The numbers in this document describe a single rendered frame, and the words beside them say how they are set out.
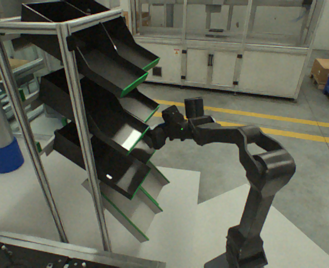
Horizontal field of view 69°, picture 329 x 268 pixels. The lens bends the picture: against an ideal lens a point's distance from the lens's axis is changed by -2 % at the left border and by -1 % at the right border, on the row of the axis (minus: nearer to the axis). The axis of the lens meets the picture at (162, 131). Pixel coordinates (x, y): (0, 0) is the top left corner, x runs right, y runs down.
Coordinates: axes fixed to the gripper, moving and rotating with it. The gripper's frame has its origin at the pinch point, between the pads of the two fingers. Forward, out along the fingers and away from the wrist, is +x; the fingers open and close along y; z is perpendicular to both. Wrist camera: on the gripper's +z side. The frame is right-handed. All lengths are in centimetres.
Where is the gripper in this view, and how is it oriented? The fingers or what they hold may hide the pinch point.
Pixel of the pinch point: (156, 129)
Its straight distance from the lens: 83.6
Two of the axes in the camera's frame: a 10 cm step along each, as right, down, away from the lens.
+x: -8.4, -0.1, 5.4
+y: -5.1, 3.7, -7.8
